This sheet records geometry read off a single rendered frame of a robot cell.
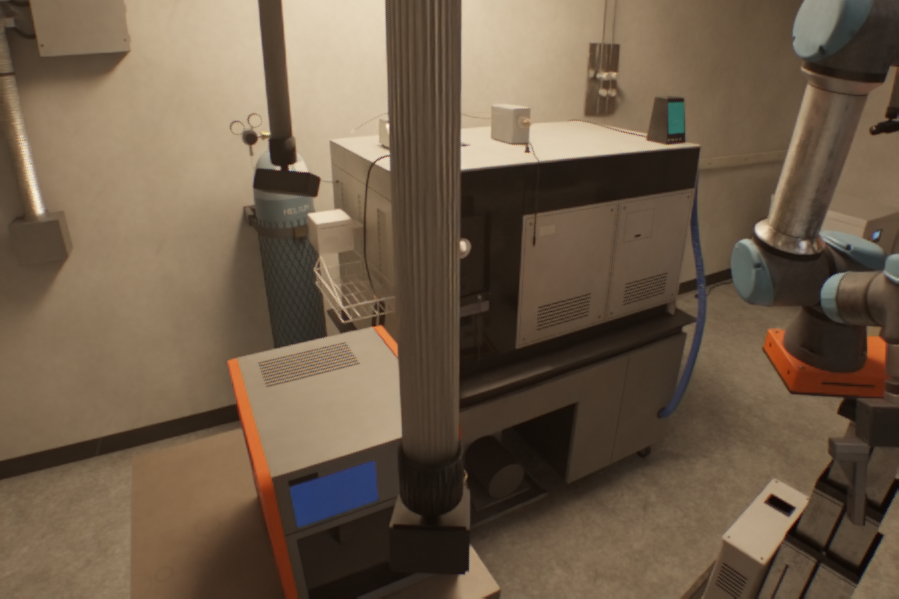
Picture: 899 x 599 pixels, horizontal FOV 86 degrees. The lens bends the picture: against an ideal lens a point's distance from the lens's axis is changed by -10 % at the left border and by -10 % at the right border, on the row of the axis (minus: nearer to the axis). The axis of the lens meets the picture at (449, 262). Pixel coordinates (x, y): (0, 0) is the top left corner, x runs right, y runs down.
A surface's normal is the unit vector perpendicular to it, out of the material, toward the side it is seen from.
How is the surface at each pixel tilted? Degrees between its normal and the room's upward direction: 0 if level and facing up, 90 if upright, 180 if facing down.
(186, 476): 0
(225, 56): 90
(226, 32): 90
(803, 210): 99
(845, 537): 90
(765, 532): 0
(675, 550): 0
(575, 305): 90
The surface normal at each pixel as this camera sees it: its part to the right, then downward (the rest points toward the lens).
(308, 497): 0.46, 0.33
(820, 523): -0.80, 0.23
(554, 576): 0.00, -0.93
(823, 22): -0.99, -0.12
